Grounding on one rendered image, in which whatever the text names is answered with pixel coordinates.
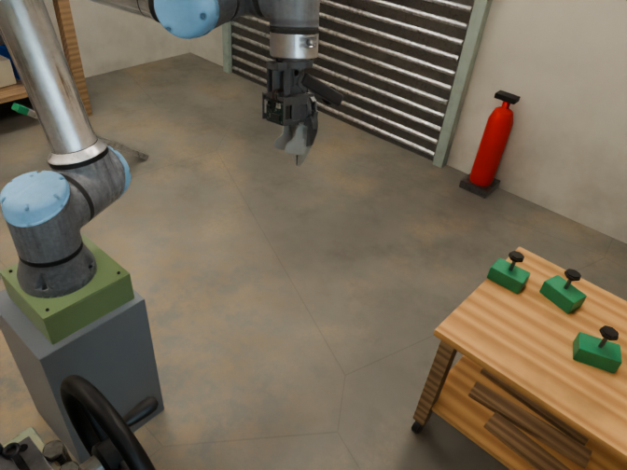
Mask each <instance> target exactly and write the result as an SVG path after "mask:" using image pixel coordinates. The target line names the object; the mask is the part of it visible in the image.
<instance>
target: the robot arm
mask: <svg viewBox="0 0 627 470"><path fill-rule="evenodd" d="M89 1H92V2H95V3H98V4H102V5H105V6H108V7H113V8H117V9H120V10H123V11H127V12H130V13H132V14H136V15H139V16H143V17H146V18H149V19H152V20H154V21H156V22H160V23H161V25H162V26H163V27H164V28H165V29H166V30H167V31H168V32H169V33H170V34H172V35H174V36H177V37H180V38H184V39H191V38H197V37H201V36H204V35H207V34H208V33H210V32H211V31H212V30H214V29H215V28H216V27H218V26H220V25H222V24H224V23H227V22H229V21H232V20H234V19H236V18H238V17H241V16H247V17H265V18H270V55H271V56H272V57H273V58H275V61H267V91H263V92H262V118H266V119H267V120H268V121H270V122H273V123H276V124H278V125H281V126H283V133H282V135H280V136H279V137H278V138H277V139H276V140H275V141H274V146H275V148H276V149H280V150H285V151H286V153H287V154H291V155H292V158H293V160H294V162H295V164H296V165H297V166H300V165H301V164H302V162H303V161H304V160H305V159H306V157H307V155H308V153H309V151H310V149H311V146H312V145H313V144H314V139H315V136H316V134H317V129H318V118H317V116H318V111H317V106H316V99H315V98H314V96H316V97H318V98H319V99H321V100H322V102H323V103H324V104H334V105H337V106H339V105H341V101H342V99H343V95H342V94H340V93H339V92H337V90H336V89H335V88H333V87H330V86H328V85H326V84H325V83H323V82H322V81H320V80H318V79H317V78H315V77H313V76H311V75H310V74H308V73H305V72H304V68H311V67H313V59H314V58H317V57H318V36H319V33H318V30H319V5H320V0H89ZM0 34H1V36H2V37H3V40H4V42H5V44H6V46H7V50H8V52H9V55H10V57H11V59H12V61H13V63H14V65H15V67H16V69H17V72H18V74H19V76H20V79H21V82H22V84H23V86H24V88H25V90H26V93H27V95H28V97H29V99H30V102H31V104H32V106H33V108H34V110H35V113H36V116H37V118H38V120H39V122H40V125H41V127H42V129H43V132H44V133H45V135H46V137H47V140H48V142H49V145H50V148H51V151H50V153H49V155H48V158H47V160H48V163H49V167H50V168H51V171H42V172H41V173H38V172H37V171H35V172H30V173H25V174H22V175H20V176H18V177H16V178H14V179H12V180H11V182H10V183H7V184H6V185H5V186H4V188H3V189H2V192H1V195H0V202H1V206H2V214H3V217H4V218H5V219H6V222H7V226H8V229H9V232H10V235H11V237H12V240H13V242H14V245H15V248H16V250H17V253H18V256H19V264H18V269H17V279H18V282H19V285H20V287H21V289H22V290H23V291H24V292H25V293H26V294H28V295H30V296H33V297H42V298H52V297H63V296H66V295H69V294H72V293H74V292H76V291H77V290H79V289H81V288H83V287H84V286H85V285H87V284H88V283H89V282H90V281H91V280H92V278H93V277H94V275H95V273H96V270H97V264H96V260H95V257H94V255H93V253H92V252H91V251H90V249H89V248H88V247H87V246H86V245H85V244H84V243H83V241H82V238H81V234H80V229H81V228H82V227H83V226H85V225H86V224H87V223H89V222H90V221H91V220H92V219H93V218H94V217H95V216H96V215H98V214H99V213H100V212H102V211H103V210H104V209H105V208H107V207H108V206H109V205H110V204H112V203H113V202H114V201H116V200H118V199H119V198H120V197H121V196H122V194H123V193H124V192H125V191H126V190H127V189H128V187H129V185H130V182H131V173H130V172H129V170H130V168H129V166H128V163H127V161H126V160H125V158H123V157H122V156H121V154H120V153H119V152H118V151H117V150H113V148H112V147H111V146H108V145H107V144H106V142H105V141H103V140H101V139H99V138H96V137H95V134H94V132H93V129H92V126H91V123H90V120H89V118H88V115H87V113H86V110H85V107H84V105H83V103H82V100H81V98H80V95H79V93H78V90H77V86H76V83H75V80H74V79H73V76H72V74H71V71H70V68H69V66H68V63H67V60H66V59H65V56H64V53H63V49H62V47H61V44H60V41H59V39H58V36H57V34H56V32H55V29H54V27H53V24H52V21H51V19H50V16H49V13H48V10H47V8H46V5H45V2H44V0H0ZM264 100H266V112H267V113H265V110H264ZM301 122H304V124H303V125H302V124H300V123H301Z"/></svg>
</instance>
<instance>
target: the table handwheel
mask: <svg viewBox="0 0 627 470"><path fill-rule="evenodd" d="M60 393H61V398H62V401H63V405H64V408H65V410H66V413H67V415H68V417H69V419H70V421H71V423H72V424H73V426H74V428H75V430H76V432H77V435H78V436H79V438H80V440H81V442H82V443H83V445H84V447H85V448H86V450H87V452H88V453H89V455H90V458H89V459H88V460H87V461H85V462H84V463H82V464H81V465H80V468H81V469H82V470H156V469H155V467H154V465H153V464H152V462H151V461H150V459H149V458H148V456H147V454H146V452H145V450H144V449H143V447H142V446H141V444H140V442H139V441H138V439H137V438H136V436H135V435H134V433H133V432H132V430H131V429H130V427H129V426H128V424H127V423H126V422H125V421H124V420H123V419H122V417H121V416H120V415H119V413H118V412H117V411H116V409H115V408H114V407H113V406H112V405H111V403H110V402H109V401H108V400H107V399H106V398H105V396H104V395H103V394H102V393H101V392H100V391H99V390H98V389H97V388H96V387H95V386H94V385H93V384H91V383H90V382H89V381H88V380H86V379H84V378H82V377H80V376H78V375H71V376H68V377H66V378H65V379H64V380H63V381H62V383H61V386H60Z"/></svg>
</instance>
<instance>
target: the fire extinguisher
mask: <svg viewBox="0 0 627 470"><path fill-rule="evenodd" d="M494 98H496V99H498V100H501V101H503V103H502V106H499V107H497V108H495V110H494V111H493V112H492V114H491V115H490V116H489V117H488V120H487V123H486V126H485V129H484V132H483V136H482V138H481V143H480V146H479V149H478V152H477V156H476V158H475V161H474V164H473V167H472V170H471V173H470V174H468V175H467V176H466V177H464V178H463V179H462V180H461V181H460V185H459V187H461V188H463V189H465V190H467V191H469V192H471V193H474V194H476V195H478V196H480V197H482V198H485V199H486V198H487V197H488V196H489V195H490V194H492V193H493V192H494V191H495V190H496V189H497V188H498V187H499V184H500V182H501V181H500V180H497V179H495V173H496V171H497V168H498V165H499V162H500V160H501V157H502V155H503V152H504V149H505V146H506V143H507V140H508V138H509V134H510V131H511V128H512V125H513V111H512V110H511V109H509V106H510V104H516V103H517V102H518V101H519V100H520V98H521V97H520V96H517V95H514V94H511V93H509V92H506V91H503V90H500V91H498V92H496V93H495V97H494Z"/></svg>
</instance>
